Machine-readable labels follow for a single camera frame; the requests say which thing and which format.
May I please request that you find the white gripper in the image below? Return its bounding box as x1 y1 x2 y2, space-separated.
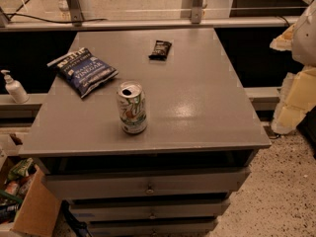
270 0 316 134

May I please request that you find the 7up soda can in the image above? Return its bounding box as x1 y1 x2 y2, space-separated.
117 81 147 134

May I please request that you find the dark snack bar wrapper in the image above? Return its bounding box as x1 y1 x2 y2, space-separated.
149 40 172 61

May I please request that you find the grey drawer cabinet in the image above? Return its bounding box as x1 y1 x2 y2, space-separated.
21 29 270 237

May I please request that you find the blue vinegar chips bag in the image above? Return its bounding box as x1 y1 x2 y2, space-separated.
47 47 119 99

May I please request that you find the white pump bottle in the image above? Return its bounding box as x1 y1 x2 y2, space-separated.
1 70 29 104

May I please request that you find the cardboard box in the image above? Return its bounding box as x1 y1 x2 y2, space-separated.
0 166 61 237

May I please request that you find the green snack bag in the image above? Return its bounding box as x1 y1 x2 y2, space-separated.
7 158 34 181

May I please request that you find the metal window frame rail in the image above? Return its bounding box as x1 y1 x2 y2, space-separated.
0 16 299 32

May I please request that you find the black cable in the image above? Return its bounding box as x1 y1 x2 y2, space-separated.
4 0 108 25

